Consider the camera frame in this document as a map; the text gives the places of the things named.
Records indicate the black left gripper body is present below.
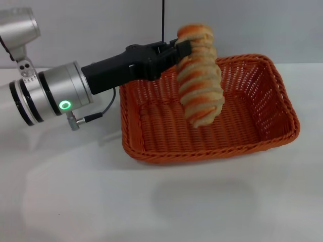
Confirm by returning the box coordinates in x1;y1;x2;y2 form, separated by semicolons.
80;41;167;96

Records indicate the orange woven plastic basket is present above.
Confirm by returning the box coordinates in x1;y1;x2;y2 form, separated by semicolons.
118;53;301;166

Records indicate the orange striped bread roll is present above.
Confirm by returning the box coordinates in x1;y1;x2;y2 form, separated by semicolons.
176;23;226;129

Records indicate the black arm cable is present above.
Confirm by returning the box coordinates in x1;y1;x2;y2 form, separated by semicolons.
0;34;16;62

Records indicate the black wrist connector cable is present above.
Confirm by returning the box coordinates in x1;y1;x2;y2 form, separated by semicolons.
66;85;117;132

